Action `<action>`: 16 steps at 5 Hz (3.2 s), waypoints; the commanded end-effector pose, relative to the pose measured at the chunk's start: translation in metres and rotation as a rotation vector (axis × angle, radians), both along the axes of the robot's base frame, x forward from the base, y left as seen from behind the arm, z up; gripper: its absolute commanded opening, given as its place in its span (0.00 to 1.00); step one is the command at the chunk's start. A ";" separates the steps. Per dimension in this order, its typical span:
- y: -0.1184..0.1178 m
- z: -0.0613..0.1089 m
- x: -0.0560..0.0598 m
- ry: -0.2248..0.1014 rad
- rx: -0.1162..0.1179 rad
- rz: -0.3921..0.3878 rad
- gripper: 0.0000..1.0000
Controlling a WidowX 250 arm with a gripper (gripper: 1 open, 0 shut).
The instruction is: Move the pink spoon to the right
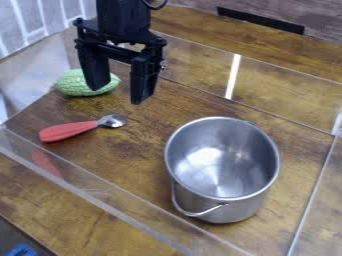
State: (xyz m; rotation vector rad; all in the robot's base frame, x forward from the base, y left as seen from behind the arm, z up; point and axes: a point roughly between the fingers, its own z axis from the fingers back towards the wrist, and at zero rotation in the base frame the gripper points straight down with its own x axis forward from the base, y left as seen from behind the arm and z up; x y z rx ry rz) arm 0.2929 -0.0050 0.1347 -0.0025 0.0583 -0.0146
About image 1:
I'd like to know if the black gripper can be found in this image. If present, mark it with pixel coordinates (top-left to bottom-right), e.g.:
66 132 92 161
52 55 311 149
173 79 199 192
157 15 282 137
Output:
73 0 167 105

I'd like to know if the pink handled metal spoon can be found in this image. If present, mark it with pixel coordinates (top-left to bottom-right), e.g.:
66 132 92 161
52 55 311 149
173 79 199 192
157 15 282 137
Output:
38 114 128 143

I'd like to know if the green bitter gourd toy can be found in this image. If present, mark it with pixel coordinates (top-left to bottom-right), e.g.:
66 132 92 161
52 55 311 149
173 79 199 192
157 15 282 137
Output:
54 69 121 97

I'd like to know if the stainless steel pot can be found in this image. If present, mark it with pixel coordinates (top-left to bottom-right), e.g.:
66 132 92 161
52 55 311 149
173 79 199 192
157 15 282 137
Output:
164 116 280 224

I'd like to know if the clear acrylic barrier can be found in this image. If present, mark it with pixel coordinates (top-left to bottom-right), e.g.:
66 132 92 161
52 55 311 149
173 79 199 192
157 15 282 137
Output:
0 37 342 256

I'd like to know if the blue object at corner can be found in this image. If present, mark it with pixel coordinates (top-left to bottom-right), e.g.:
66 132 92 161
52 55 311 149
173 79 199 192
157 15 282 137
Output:
4 243 38 256

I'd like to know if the black wall vent strip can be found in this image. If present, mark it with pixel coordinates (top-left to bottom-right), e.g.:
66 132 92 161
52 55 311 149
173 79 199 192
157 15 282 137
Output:
216 7 304 35

